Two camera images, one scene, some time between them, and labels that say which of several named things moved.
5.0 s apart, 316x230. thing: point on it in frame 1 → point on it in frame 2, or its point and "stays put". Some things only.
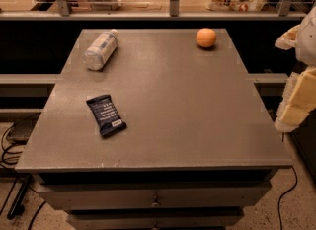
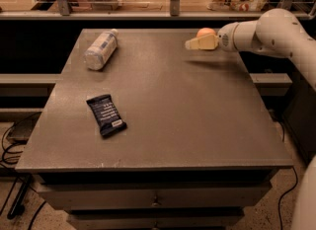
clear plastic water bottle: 100,48 stays put
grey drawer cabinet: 199,146 stays put
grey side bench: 28,85 stays put
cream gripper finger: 298,101 → 231,38
